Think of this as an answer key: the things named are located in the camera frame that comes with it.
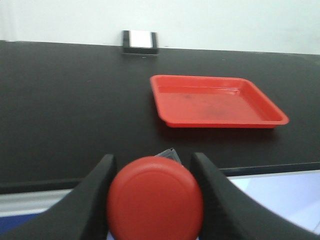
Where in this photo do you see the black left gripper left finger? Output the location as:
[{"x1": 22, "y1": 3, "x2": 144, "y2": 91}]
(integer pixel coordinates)
[{"x1": 0, "y1": 154, "x2": 117, "y2": 240}]

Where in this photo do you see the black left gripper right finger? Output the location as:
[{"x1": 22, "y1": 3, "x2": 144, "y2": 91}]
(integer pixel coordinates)
[{"x1": 190, "y1": 152, "x2": 320, "y2": 240}]

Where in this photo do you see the red mushroom push button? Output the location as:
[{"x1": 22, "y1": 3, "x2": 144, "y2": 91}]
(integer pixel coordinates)
[{"x1": 106, "y1": 148, "x2": 204, "y2": 240}]

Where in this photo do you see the red plastic tray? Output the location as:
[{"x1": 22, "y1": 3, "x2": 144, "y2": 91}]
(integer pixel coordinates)
[{"x1": 150, "y1": 75, "x2": 289, "y2": 129}]

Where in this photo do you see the black white wall socket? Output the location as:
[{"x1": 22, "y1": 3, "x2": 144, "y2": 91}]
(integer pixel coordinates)
[{"x1": 122, "y1": 30, "x2": 159, "y2": 55}]

